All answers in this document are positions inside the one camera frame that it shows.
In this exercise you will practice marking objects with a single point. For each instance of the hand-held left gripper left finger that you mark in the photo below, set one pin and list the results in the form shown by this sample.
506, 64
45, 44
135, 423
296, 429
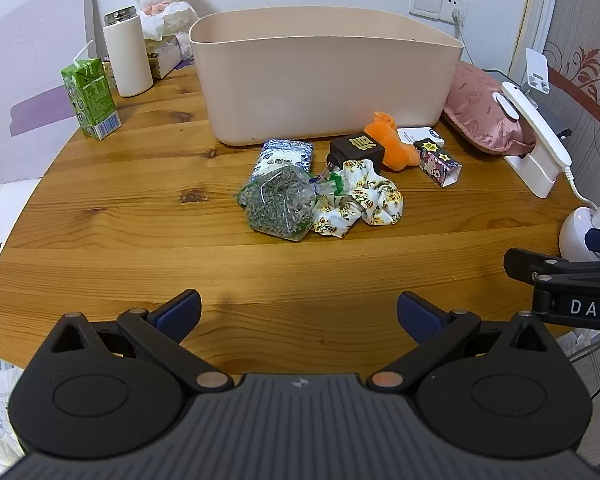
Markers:
182, 311

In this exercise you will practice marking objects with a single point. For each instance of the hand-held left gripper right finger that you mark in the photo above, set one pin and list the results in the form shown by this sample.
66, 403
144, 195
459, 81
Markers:
417, 312

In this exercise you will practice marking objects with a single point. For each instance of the floral fabric scrunchie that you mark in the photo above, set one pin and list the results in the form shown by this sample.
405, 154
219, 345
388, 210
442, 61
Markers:
365, 200

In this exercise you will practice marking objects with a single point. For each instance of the small cartoon print box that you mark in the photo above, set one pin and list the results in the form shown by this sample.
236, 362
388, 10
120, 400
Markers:
440, 162

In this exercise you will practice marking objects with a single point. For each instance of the clear bag of dried herbs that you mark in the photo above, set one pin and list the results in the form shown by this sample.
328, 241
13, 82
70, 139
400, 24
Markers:
277, 205

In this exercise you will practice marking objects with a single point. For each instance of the orange plush toy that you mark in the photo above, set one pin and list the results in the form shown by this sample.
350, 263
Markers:
397, 152

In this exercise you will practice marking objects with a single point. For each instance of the small black box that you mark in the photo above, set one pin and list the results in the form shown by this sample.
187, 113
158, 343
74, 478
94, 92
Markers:
355, 150

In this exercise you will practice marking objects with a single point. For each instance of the blue and white packet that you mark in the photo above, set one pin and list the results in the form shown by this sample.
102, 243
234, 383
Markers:
285, 152

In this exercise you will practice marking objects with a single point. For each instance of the beige plastic storage bin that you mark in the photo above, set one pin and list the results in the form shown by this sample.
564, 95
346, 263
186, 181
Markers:
305, 85

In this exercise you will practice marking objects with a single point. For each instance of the white fan base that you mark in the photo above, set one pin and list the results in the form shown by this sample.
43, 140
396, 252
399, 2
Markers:
575, 232

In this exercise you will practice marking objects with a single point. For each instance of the white card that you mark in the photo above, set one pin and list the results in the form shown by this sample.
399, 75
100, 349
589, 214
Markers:
417, 135

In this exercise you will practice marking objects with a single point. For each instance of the white pillow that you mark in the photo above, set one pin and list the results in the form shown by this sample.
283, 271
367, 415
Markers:
5, 225

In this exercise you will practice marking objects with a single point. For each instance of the green juice carton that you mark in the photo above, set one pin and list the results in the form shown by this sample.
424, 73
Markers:
92, 97

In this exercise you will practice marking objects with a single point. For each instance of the white plug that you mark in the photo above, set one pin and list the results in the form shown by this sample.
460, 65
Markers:
458, 16

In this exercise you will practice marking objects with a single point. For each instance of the tissue box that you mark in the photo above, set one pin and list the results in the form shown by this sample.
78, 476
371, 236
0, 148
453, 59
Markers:
165, 55

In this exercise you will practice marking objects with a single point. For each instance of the white thermos bottle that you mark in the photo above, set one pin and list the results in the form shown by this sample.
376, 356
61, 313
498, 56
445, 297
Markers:
128, 55

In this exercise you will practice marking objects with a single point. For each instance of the white drinking straw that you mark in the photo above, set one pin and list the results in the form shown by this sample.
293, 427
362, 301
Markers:
80, 52

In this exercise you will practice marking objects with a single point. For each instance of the white tissue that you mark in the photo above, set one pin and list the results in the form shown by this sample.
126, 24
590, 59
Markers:
167, 17

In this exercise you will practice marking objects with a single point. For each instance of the white wall moulding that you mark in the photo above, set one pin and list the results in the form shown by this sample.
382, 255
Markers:
542, 5

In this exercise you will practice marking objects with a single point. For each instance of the white wall socket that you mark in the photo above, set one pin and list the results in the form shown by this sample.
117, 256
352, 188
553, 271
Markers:
457, 2

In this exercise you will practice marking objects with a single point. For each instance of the white wall switch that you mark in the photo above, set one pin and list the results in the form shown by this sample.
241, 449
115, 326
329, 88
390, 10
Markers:
426, 1

